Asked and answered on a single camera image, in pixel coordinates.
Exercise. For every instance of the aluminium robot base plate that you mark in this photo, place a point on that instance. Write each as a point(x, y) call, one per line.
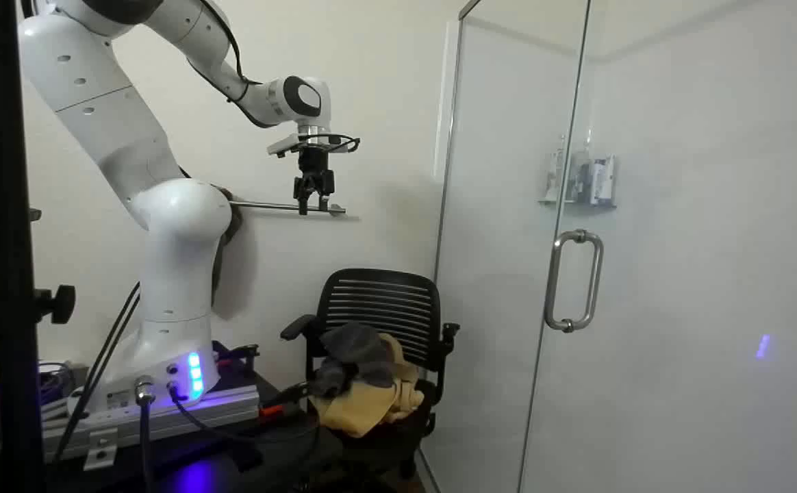
point(213, 407)

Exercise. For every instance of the gray metal corner bracket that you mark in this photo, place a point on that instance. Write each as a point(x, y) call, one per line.
point(98, 452)

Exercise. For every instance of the chrome towel rack bar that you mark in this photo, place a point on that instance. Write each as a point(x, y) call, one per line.
point(269, 208)

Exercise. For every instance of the yellow cloth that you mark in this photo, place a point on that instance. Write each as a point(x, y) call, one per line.
point(360, 412)

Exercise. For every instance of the dark gray crumpled towel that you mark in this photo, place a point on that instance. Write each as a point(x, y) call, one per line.
point(356, 352)

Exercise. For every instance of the small red item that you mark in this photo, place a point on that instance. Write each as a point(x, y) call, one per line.
point(274, 412)

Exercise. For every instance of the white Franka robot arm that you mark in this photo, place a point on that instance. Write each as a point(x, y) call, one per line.
point(167, 274)

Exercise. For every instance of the black mesh office chair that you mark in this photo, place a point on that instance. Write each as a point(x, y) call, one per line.
point(379, 303)

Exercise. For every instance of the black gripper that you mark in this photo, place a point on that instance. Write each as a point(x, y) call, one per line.
point(313, 170)

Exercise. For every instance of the black clamp knob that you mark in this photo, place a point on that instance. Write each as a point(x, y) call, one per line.
point(59, 303)

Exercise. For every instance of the chrome glass door hinge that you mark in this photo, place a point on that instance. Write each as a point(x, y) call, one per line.
point(593, 181)

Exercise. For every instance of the black stand pole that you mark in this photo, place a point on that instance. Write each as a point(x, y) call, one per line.
point(2, 227)

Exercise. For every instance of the fixed glass shower panel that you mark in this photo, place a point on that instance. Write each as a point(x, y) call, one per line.
point(497, 274)

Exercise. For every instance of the glass shower door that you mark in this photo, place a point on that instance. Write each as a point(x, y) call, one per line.
point(689, 274)

